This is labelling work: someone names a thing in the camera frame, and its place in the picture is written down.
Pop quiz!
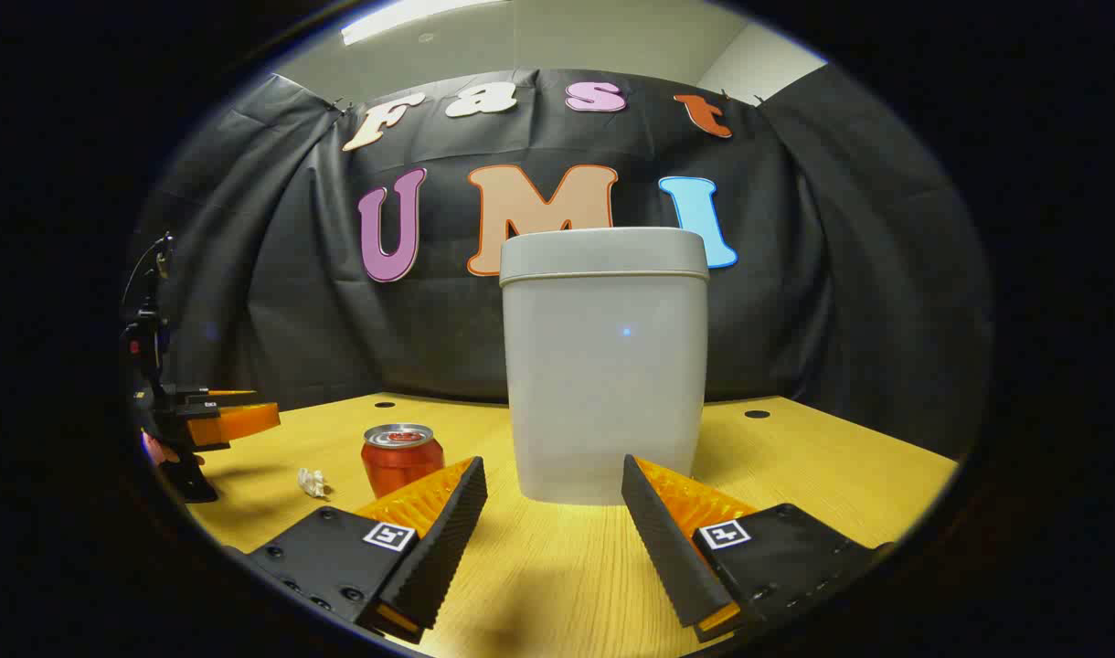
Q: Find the wooden desktop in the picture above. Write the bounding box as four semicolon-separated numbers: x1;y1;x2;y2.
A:
185;393;962;658

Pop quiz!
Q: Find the ceiling light strip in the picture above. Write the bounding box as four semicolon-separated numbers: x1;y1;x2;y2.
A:
341;0;494;45

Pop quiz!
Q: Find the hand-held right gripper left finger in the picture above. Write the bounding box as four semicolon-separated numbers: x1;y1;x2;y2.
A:
247;455;488;645

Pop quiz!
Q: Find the grey desktop garbage bin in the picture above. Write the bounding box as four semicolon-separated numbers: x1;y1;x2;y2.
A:
499;227;710;506

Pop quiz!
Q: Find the black backdrop cloth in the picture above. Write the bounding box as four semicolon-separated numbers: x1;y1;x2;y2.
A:
123;66;995;462

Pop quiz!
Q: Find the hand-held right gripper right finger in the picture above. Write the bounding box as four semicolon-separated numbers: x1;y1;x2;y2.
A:
621;454;897;643

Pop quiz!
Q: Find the red pop can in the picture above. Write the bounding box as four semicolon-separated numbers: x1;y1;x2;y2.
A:
361;423;445;499

